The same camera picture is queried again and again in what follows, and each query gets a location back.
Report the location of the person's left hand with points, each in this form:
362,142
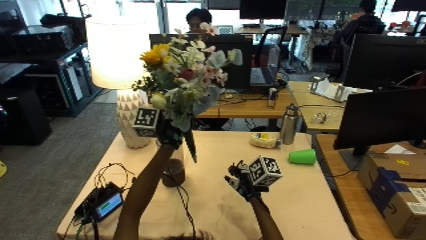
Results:
169,133

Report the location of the person's right hand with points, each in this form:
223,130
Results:
241,181

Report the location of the mixed flower bouquet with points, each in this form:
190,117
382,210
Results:
186,80

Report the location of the white marker cube right glove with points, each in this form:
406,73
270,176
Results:
264,171

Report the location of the white marker cube glove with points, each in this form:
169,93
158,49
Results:
145,122
264,171

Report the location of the green plastic cup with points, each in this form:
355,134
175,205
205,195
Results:
302,156

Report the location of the steel water bottle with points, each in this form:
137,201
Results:
290,124

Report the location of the wooden desk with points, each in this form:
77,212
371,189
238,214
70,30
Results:
252,105

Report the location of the white marker cube left glove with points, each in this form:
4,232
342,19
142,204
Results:
145,122

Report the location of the open laptop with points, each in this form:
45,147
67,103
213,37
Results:
262,75

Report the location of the black device with screen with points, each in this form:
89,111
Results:
102,204

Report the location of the white paper stand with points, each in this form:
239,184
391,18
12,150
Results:
330,88

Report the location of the black monitor back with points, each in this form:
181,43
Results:
230,60

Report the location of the black computer monitor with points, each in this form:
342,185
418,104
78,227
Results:
380,121
383,61

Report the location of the cardboard box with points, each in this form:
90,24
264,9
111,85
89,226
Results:
396,193

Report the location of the black office chair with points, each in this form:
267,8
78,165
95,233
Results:
268,50

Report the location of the white table lamp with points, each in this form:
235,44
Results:
117,76

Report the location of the black speaker box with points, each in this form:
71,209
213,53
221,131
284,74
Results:
24,116

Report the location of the black shelf unit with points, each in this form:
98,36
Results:
53,70

